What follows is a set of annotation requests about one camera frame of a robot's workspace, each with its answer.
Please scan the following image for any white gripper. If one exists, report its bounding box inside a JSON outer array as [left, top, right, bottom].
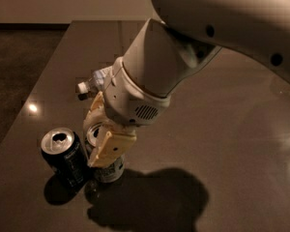
[[83, 57, 170, 168]]

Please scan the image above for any green white 7up can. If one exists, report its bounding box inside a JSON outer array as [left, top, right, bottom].
[[84, 124, 124, 183]]

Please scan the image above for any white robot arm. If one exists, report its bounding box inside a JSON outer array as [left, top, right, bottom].
[[79, 0, 290, 168]]

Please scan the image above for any dark blue pepsi can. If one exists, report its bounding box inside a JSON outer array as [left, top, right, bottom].
[[41, 128, 87, 188]]

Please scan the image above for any clear plastic water bottle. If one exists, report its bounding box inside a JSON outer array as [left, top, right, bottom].
[[77, 67, 112, 94]]

